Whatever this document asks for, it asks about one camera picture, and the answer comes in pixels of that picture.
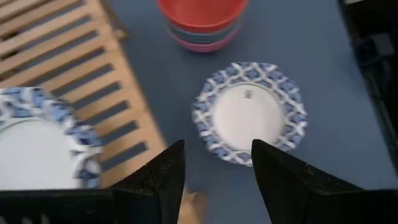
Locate slatted wooden shelf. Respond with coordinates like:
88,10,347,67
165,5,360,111
0,0,208,224

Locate teal plastic bowl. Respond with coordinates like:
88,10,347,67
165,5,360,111
169,26,244,45

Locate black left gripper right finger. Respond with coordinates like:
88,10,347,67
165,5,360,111
251,138,398,224

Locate blue patterned paper bowl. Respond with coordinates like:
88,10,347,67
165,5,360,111
191,61,308,168
0,86,104,190

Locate red plastic bowl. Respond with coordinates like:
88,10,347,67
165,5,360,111
156,0,250,34

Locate pink plastic bowl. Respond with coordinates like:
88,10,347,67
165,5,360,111
171,27,243,54

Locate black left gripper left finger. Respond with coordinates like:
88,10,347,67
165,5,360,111
0,139,187,224

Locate blue plastic bowl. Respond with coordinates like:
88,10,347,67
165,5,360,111
166,17,246,40

